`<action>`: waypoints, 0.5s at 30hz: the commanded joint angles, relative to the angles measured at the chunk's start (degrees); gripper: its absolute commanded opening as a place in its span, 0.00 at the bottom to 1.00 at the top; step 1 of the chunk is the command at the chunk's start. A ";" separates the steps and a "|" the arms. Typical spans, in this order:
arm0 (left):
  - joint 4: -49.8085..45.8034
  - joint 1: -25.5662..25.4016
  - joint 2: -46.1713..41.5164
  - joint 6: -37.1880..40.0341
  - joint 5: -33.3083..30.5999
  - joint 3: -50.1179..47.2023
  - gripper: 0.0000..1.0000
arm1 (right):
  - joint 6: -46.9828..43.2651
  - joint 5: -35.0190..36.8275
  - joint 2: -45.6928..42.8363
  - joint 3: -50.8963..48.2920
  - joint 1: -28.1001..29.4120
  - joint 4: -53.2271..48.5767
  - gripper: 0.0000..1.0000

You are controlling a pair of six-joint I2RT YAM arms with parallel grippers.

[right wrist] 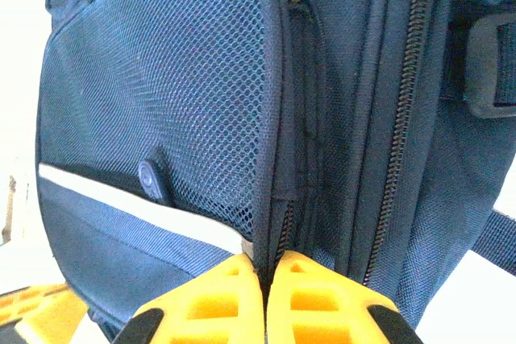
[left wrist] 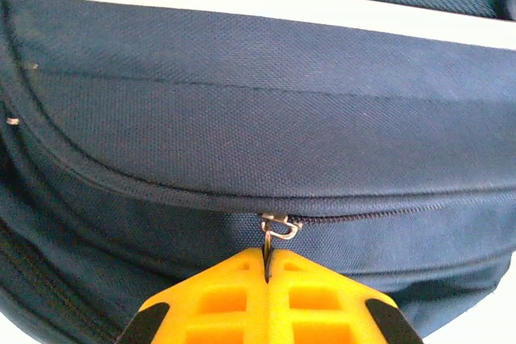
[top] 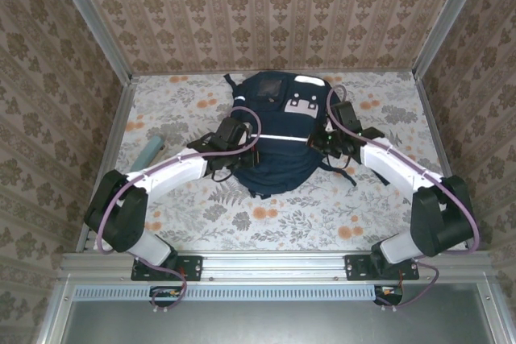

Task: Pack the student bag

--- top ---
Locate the navy blue backpack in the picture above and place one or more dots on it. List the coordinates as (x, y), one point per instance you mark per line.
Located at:
(278, 162)

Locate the teal pencil box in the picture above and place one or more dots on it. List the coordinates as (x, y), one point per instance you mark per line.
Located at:
(147, 152)

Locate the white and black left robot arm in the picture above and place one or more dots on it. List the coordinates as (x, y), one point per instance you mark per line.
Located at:
(173, 167)

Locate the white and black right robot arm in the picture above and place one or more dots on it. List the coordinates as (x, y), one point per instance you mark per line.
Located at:
(395, 167)

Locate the floral tablecloth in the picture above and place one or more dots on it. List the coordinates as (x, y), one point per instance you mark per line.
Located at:
(282, 219)

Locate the grey metal sheet panel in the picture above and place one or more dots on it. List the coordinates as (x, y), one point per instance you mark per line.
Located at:
(262, 324)

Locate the aluminium frame rail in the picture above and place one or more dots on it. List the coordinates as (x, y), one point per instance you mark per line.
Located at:
(119, 126)
(437, 134)
(274, 265)
(181, 73)

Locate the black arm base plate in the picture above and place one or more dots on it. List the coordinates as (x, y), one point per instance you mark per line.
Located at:
(193, 267)
(356, 267)

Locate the aluminium frame post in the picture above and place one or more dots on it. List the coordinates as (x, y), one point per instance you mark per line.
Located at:
(94, 17)
(447, 17)

